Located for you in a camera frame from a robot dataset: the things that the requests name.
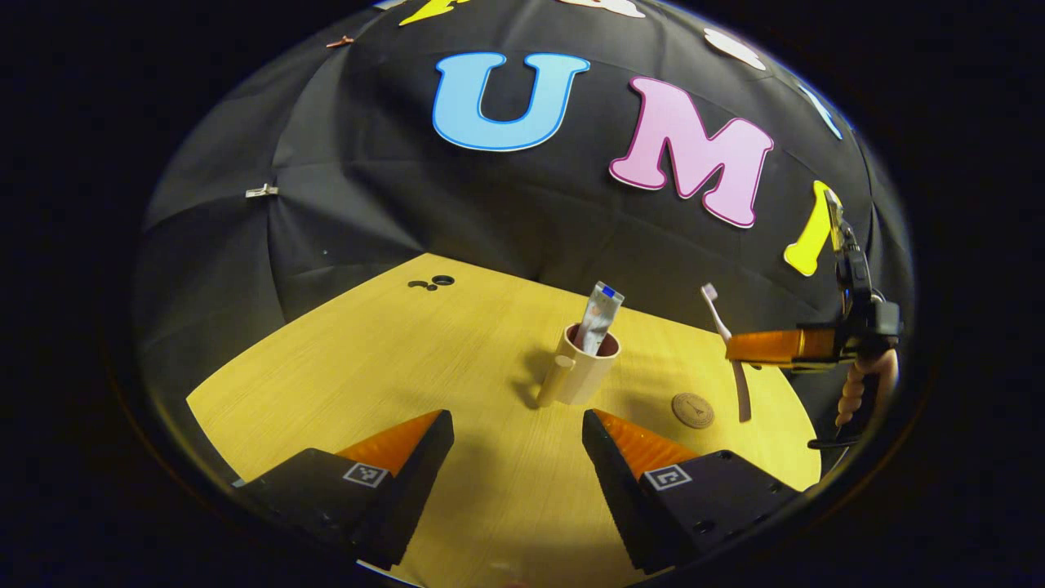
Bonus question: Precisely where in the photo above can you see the black backdrop cloth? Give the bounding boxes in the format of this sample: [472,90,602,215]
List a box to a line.
[135,0,915,458]

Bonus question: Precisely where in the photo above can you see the white toothpaste tube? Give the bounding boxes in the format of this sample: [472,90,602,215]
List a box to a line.
[576,281,625,357]

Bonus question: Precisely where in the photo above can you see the wooden desktop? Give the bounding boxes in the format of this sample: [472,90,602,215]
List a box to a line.
[186,252,822,588]

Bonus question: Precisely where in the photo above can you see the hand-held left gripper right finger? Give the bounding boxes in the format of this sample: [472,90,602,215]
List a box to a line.
[581,409,805,575]

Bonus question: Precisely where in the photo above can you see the pale pink toothbrush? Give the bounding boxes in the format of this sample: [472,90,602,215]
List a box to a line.
[700,283,753,424]

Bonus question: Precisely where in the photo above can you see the round wooden coaster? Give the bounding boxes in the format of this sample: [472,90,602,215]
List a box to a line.
[671,393,716,430]

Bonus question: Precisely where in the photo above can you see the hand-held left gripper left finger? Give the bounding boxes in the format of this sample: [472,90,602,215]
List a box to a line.
[233,409,456,571]

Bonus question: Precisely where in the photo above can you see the beige cup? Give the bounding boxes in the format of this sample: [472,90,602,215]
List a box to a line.
[536,323,622,408]

